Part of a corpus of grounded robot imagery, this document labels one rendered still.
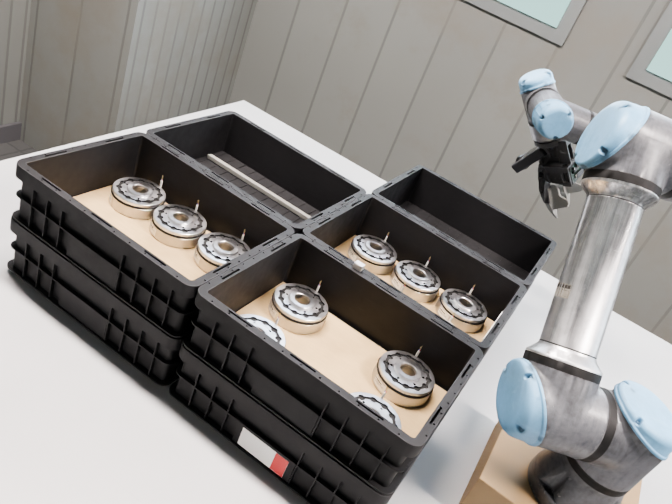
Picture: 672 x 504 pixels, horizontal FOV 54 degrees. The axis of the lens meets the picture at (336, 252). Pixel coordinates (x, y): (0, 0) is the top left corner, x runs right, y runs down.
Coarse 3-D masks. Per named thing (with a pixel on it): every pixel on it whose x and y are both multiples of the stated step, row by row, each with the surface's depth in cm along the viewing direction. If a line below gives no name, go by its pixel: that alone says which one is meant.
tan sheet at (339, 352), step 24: (240, 312) 113; (264, 312) 115; (288, 336) 112; (312, 336) 114; (336, 336) 117; (360, 336) 119; (312, 360) 109; (336, 360) 111; (360, 360) 114; (360, 384) 109; (408, 408) 108; (432, 408) 110; (408, 432) 103
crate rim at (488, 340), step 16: (352, 208) 137; (320, 224) 127; (416, 224) 142; (320, 240) 122; (448, 240) 140; (368, 272) 119; (496, 272) 136; (416, 304) 115; (512, 304) 127; (464, 336) 112
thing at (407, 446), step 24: (288, 240) 118; (312, 240) 121; (240, 264) 107; (384, 288) 116; (216, 312) 97; (240, 336) 96; (264, 336) 95; (456, 336) 112; (288, 360) 93; (312, 384) 92; (336, 384) 92; (456, 384) 101; (360, 408) 89; (384, 432) 88; (432, 432) 92; (408, 456) 88
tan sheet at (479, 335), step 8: (336, 248) 141; (344, 248) 143; (384, 280) 138; (440, 288) 143; (424, 304) 135; (432, 304) 136; (488, 320) 139; (488, 328) 136; (472, 336) 132; (480, 336) 133
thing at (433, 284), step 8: (400, 264) 139; (408, 264) 140; (416, 264) 141; (400, 272) 136; (432, 272) 141; (408, 280) 135; (416, 280) 136; (432, 280) 138; (416, 288) 134; (424, 288) 134; (432, 288) 135
